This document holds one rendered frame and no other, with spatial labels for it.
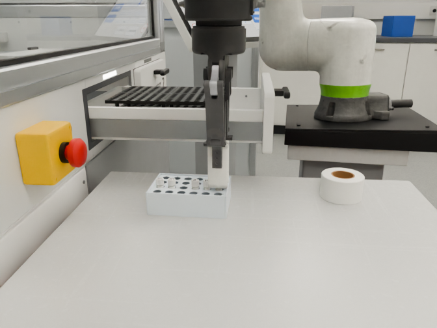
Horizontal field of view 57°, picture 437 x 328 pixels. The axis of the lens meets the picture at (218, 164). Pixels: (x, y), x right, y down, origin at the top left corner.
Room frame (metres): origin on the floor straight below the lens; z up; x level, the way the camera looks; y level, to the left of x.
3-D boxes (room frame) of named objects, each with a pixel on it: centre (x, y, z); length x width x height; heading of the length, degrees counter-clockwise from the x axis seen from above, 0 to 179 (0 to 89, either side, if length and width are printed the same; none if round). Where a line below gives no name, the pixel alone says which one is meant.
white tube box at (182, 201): (0.59, 0.04, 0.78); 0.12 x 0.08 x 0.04; 84
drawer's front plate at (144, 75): (1.17, 0.19, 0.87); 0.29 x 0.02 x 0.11; 175
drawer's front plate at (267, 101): (0.82, -0.10, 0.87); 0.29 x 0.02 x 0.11; 175
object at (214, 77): (0.54, 0.00, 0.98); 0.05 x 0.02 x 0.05; 174
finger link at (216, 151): (0.55, 0.00, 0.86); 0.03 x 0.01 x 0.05; 174
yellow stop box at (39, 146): (0.52, 0.23, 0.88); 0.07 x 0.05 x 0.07; 175
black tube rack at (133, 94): (0.84, 0.10, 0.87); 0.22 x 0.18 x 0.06; 85
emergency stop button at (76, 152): (0.52, 0.20, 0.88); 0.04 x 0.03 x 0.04; 175
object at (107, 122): (0.84, 0.11, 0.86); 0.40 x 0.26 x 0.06; 85
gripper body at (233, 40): (0.58, 0.00, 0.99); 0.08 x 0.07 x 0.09; 173
